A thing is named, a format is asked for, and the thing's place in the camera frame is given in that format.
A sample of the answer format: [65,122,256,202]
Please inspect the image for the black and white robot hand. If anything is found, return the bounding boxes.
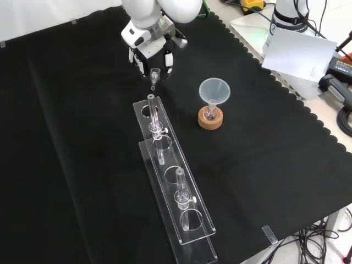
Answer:
[128,28,189,82]

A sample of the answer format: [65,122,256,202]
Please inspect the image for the clear glass weighing funnel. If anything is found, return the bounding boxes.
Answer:
[150,67,162,92]

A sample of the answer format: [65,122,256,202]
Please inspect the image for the translucent plastic funnel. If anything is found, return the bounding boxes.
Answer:
[199,78,232,111]

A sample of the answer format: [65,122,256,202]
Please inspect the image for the clear acrylic funnel stand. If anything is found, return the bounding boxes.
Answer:
[132,93,219,262]

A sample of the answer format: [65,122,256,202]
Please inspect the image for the small round-bottom glass flask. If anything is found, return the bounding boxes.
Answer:
[202,106,219,122]

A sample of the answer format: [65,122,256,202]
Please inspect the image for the pale board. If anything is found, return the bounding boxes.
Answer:
[229,12,323,100]

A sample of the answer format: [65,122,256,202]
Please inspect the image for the black bench cloth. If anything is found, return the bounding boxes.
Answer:
[0,4,352,264]

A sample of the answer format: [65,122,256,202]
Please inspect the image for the yellow stop button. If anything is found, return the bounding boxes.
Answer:
[240,0,267,15]

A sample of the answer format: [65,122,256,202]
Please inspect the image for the white paper sheet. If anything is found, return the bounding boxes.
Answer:
[261,27,338,83]

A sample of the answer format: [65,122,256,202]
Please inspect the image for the black and orange power unit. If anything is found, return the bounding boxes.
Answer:
[318,56,352,108]

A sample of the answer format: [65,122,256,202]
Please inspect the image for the black tripod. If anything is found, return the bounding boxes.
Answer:
[334,29,352,63]

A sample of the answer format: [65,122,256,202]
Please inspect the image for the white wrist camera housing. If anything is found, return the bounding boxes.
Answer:
[120,20,152,48]

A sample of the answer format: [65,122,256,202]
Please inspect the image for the green cable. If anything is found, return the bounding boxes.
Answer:
[198,0,213,19]

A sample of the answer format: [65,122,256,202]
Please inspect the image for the cork ring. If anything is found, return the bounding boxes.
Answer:
[197,106,223,131]

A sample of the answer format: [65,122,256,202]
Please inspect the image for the white robot base with straps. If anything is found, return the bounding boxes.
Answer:
[263,0,311,58]

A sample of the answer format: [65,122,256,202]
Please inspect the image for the coiled black cable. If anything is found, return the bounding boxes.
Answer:
[336,106,352,136]

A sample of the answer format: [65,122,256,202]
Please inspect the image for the black floor cables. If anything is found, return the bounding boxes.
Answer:
[271,206,352,264]

